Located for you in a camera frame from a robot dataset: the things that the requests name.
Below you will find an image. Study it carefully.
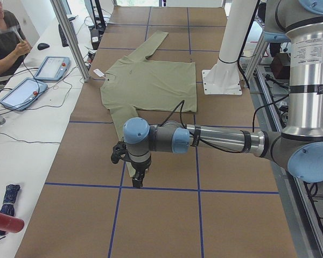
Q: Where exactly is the red cylindrical bottle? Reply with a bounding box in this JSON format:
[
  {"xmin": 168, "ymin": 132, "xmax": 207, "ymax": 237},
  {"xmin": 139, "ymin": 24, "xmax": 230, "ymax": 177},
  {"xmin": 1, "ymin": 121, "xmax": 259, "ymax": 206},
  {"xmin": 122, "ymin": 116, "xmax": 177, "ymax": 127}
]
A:
[{"xmin": 0, "ymin": 213, "xmax": 25, "ymax": 233}]

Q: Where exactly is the lower blue teach pendant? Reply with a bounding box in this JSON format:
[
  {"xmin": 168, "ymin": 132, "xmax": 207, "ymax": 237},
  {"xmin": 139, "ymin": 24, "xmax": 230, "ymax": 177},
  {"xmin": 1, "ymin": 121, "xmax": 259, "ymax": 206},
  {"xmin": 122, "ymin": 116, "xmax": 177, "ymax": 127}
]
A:
[{"xmin": 0, "ymin": 78, "xmax": 48, "ymax": 111}]

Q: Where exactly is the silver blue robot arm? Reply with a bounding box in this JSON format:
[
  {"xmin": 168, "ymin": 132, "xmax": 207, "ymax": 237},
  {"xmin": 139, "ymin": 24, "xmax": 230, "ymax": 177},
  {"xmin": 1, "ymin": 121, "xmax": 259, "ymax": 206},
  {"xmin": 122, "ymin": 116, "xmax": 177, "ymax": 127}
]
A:
[{"xmin": 123, "ymin": 1, "xmax": 323, "ymax": 188}]

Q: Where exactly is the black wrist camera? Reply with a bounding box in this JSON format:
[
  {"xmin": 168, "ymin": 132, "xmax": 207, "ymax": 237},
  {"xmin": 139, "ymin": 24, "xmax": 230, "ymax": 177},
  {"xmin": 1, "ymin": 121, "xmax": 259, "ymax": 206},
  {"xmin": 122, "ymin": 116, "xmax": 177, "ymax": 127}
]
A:
[{"xmin": 111, "ymin": 141, "xmax": 130, "ymax": 164}]

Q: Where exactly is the aluminium frame post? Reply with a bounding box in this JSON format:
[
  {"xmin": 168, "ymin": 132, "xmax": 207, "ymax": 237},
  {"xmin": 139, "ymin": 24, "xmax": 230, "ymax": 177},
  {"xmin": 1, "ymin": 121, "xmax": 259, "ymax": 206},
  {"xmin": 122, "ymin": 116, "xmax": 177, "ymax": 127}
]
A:
[{"xmin": 50, "ymin": 0, "xmax": 90, "ymax": 82}]

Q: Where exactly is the blue teach pendant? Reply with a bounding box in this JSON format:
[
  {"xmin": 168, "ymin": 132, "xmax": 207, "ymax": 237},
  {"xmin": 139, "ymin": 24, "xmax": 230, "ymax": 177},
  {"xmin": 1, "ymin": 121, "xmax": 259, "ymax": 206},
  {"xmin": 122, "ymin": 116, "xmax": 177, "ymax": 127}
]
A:
[
  {"xmin": 34, "ymin": 56, "xmax": 71, "ymax": 82},
  {"xmin": 0, "ymin": 78, "xmax": 48, "ymax": 111}
]

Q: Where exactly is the upper blue teach pendant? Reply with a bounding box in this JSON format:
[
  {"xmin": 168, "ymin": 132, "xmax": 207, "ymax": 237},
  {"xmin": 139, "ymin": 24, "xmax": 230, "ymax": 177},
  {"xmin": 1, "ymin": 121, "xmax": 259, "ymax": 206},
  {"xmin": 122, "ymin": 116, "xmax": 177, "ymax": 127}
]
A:
[{"xmin": 34, "ymin": 56, "xmax": 71, "ymax": 82}]

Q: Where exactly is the black keyboard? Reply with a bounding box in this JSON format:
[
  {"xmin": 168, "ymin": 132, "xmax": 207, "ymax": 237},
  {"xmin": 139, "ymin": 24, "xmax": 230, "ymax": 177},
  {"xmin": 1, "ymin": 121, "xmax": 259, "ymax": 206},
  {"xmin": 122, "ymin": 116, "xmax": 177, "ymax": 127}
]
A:
[{"xmin": 58, "ymin": 21, "xmax": 76, "ymax": 47}]

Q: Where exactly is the white paper price tag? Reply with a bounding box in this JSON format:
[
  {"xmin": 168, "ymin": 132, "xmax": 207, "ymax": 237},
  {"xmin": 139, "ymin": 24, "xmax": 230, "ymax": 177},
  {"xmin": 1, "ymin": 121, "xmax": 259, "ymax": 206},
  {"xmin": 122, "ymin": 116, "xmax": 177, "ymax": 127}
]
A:
[{"xmin": 93, "ymin": 69, "xmax": 105, "ymax": 77}]

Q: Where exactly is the olive green long-sleeve shirt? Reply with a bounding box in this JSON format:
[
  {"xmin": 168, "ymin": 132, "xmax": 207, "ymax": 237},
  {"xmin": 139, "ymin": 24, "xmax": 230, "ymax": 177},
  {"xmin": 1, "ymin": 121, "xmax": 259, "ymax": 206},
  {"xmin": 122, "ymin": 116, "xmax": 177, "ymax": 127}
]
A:
[{"xmin": 100, "ymin": 31, "xmax": 197, "ymax": 139}]

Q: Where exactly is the folded dark blue umbrella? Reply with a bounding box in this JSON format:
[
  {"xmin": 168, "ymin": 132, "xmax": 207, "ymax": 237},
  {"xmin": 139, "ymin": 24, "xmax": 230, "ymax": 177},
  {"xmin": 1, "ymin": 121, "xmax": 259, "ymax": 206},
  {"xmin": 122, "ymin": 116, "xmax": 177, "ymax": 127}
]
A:
[{"xmin": 0, "ymin": 184, "xmax": 20, "ymax": 236}]

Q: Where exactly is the seated person in dark shirt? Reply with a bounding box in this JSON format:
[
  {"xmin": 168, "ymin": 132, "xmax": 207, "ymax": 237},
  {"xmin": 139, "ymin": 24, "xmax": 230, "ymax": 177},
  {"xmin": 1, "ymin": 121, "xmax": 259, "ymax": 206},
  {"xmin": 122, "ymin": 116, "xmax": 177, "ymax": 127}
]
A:
[{"xmin": 0, "ymin": 1, "xmax": 32, "ymax": 77}]

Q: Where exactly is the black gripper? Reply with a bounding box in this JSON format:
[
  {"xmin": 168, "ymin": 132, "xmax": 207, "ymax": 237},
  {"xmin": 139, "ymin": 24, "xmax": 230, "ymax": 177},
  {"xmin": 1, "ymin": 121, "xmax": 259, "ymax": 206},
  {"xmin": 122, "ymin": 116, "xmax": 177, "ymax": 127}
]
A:
[{"xmin": 131, "ymin": 158, "xmax": 151, "ymax": 188}]

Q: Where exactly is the black computer mouse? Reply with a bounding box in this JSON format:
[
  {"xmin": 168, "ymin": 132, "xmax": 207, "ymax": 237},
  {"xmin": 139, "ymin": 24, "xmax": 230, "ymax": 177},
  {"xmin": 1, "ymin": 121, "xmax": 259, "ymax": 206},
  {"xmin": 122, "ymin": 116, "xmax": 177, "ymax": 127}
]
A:
[{"xmin": 37, "ymin": 42, "xmax": 50, "ymax": 51}]

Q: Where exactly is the white camera mast with base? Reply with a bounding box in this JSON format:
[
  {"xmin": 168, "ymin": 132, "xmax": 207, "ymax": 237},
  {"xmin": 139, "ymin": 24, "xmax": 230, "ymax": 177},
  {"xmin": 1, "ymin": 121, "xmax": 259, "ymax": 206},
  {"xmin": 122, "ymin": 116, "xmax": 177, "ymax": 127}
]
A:
[{"xmin": 202, "ymin": 0, "xmax": 259, "ymax": 95}]

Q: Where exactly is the black power adapter box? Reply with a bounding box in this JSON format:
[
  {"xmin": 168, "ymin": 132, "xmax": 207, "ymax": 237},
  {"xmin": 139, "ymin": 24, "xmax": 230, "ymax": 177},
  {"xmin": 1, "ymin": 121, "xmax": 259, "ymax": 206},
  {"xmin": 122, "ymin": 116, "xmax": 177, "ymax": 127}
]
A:
[{"xmin": 90, "ymin": 28, "xmax": 100, "ymax": 50}]

